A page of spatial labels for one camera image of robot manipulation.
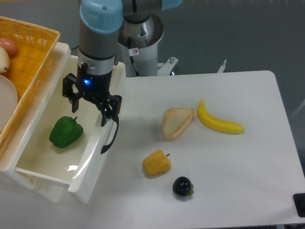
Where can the white drawer cabinet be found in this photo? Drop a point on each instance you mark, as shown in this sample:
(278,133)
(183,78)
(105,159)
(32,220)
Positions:
(12,148)

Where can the dark purple mangosteen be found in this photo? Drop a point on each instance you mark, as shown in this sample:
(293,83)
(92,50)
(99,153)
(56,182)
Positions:
(183,187)

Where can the black drawer handle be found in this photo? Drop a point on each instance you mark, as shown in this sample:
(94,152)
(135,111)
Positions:
(113,135)

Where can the yellow bell pepper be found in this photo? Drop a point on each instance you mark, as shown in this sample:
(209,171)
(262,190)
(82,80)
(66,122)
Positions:
(156,163)

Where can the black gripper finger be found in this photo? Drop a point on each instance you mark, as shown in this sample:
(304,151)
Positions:
(109,108)
(67,91)

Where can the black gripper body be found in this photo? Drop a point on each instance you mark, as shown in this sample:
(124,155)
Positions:
(93,88)

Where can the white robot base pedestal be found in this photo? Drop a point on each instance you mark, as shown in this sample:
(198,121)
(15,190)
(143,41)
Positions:
(138,39)

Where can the black device at edge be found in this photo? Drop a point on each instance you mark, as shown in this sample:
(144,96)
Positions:
(299,200)

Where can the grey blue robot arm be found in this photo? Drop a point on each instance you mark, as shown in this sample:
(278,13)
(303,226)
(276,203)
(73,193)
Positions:
(104,25)

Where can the toasted bread slice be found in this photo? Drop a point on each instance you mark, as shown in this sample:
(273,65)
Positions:
(175,121)

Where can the white plate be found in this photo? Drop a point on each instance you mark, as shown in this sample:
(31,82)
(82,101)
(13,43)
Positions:
(8,101)

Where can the red onion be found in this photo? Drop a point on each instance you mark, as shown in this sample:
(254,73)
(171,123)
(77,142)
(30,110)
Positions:
(9,46)

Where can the orange woven basket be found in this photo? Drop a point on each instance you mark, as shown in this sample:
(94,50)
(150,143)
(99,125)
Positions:
(35,43)

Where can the white onion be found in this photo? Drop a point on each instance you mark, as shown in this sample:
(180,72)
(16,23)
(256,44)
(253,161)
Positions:
(4,60)

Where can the green bell pepper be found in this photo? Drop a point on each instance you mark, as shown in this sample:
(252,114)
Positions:
(65,132)

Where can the yellow banana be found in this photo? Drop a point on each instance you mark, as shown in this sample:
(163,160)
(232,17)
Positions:
(216,123)

